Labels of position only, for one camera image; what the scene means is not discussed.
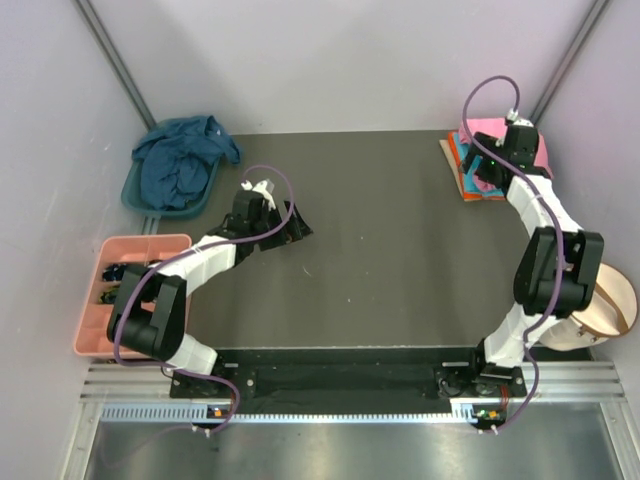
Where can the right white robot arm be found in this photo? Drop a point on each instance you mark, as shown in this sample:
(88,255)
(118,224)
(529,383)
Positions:
(557,274)

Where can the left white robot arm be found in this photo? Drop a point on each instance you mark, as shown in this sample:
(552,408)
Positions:
(149,312)

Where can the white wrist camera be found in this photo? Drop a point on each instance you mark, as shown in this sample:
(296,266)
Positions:
(264,187)
(513,118)

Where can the teal plastic basket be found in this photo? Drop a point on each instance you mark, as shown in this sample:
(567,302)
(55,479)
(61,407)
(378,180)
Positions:
(131,192)

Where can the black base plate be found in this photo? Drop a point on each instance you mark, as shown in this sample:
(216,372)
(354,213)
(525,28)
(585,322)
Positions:
(429,372)

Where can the folded beige t shirt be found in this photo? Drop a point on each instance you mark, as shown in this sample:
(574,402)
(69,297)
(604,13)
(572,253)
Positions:
(458,178)

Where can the folded orange t shirt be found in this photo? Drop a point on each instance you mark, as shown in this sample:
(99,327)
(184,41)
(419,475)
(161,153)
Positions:
(470,188)

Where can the dark patterned item front left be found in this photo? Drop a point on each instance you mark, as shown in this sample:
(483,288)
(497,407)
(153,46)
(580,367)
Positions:
(109,295)

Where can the dark blue t shirt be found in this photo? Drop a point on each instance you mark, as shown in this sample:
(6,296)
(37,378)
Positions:
(185,160)

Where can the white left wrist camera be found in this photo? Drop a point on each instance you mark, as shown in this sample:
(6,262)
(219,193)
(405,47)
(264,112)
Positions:
(264,187)

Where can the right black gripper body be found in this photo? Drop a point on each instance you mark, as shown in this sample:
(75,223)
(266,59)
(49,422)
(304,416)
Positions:
(489,142)

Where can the grey slotted cable duct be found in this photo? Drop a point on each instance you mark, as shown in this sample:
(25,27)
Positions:
(208,414)

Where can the folded turquoise t shirt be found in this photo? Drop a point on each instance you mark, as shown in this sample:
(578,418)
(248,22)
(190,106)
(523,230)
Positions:
(471,182)

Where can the pink compartment tray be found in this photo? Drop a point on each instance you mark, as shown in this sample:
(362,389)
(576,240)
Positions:
(91,339)

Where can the pink t shirt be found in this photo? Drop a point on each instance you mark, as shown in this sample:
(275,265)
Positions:
(496,127)

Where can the dark patterned item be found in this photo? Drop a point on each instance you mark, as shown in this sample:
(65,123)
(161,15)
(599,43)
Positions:
(114,272)
(109,295)

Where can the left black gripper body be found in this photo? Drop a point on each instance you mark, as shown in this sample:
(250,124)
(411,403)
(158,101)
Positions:
(268,219)

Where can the dark patterned item back left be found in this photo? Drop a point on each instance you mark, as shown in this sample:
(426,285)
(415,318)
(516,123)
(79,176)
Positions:
(114,272)

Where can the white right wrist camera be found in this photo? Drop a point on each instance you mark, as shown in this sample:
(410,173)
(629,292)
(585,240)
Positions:
(513,118)

